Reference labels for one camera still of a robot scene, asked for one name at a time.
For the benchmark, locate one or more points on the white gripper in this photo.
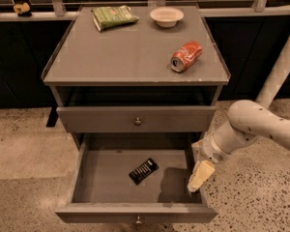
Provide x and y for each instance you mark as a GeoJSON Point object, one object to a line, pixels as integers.
{"type": "Point", "coordinates": [210, 152]}

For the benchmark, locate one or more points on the black rxbar chocolate bar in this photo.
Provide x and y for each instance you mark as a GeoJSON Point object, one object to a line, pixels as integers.
{"type": "Point", "coordinates": [144, 170]}

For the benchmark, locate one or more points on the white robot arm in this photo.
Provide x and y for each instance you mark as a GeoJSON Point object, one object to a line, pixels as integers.
{"type": "Point", "coordinates": [246, 122]}

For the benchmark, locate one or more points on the round top drawer knob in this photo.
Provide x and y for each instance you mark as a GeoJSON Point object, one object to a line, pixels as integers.
{"type": "Point", "coordinates": [138, 122]}

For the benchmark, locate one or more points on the round drawer knob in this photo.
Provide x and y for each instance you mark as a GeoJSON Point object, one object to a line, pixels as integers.
{"type": "Point", "coordinates": [138, 122]}
{"type": "Point", "coordinates": [138, 221]}

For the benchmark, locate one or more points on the round middle drawer knob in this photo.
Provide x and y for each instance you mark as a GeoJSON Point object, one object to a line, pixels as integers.
{"type": "Point", "coordinates": [138, 221]}

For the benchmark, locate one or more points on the open grey middle drawer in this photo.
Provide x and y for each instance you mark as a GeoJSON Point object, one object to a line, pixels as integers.
{"type": "Point", "coordinates": [103, 192]}

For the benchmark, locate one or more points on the grey drawer cabinet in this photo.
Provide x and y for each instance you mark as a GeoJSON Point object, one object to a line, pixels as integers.
{"type": "Point", "coordinates": [130, 66]}

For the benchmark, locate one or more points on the grey top drawer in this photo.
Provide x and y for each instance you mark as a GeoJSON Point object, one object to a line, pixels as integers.
{"type": "Point", "coordinates": [121, 118]}

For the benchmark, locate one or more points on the red soda can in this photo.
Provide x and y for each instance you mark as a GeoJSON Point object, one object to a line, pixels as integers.
{"type": "Point", "coordinates": [186, 56]}

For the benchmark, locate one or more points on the white paper bowl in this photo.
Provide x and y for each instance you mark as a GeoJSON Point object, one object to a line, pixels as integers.
{"type": "Point", "coordinates": [166, 17]}

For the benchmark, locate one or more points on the green chip bag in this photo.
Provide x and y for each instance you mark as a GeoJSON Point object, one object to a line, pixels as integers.
{"type": "Point", "coordinates": [110, 17]}

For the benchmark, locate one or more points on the small yellow black object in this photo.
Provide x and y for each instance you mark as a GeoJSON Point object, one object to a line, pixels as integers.
{"type": "Point", "coordinates": [22, 9]}

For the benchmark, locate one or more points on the metal window rail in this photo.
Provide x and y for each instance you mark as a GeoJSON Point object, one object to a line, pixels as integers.
{"type": "Point", "coordinates": [35, 15]}

